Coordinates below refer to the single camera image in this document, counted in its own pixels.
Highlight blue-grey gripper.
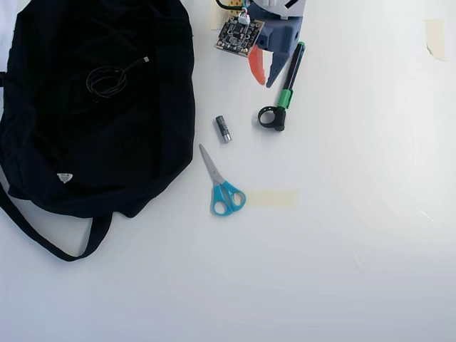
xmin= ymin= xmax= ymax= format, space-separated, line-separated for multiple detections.
xmin=247 ymin=9 xmax=304 ymax=89

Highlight black braided cable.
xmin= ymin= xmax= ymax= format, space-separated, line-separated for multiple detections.
xmin=85 ymin=56 xmax=151 ymax=98

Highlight black fabric bag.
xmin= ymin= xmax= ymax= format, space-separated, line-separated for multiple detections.
xmin=0 ymin=0 xmax=197 ymax=264

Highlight green and black marker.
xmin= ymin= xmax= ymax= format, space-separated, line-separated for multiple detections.
xmin=276 ymin=41 xmax=306 ymax=110

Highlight short masking tape piece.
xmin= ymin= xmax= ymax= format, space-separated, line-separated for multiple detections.
xmin=209 ymin=0 xmax=229 ymax=31

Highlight yellow perforated board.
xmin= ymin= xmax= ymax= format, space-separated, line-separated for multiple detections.
xmin=222 ymin=0 xmax=247 ymax=15

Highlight black cylindrical battery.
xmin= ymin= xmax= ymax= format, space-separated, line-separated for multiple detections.
xmin=214 ymin=115 xmax=232 ymax=145

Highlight wide masking tape strip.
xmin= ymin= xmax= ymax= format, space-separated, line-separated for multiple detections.
xmin=244 ymin=188 xmax=297 ymax=209

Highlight torn masking tape strip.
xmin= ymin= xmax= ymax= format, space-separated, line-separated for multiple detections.
xmin=423 ymin=18 xmax=447 ymax=62

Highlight camera circuit board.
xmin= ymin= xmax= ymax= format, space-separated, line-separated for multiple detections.
xmin=213 ymin=16 xmax=266 ymax=58

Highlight black ring clip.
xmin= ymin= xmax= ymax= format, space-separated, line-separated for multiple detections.
xmin=257 ymin=105 xmax=288 ymax=133

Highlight blue handled scissors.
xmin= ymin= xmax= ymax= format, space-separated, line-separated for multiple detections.
xmin=198 ymin=143 xmax=247 ymax=217

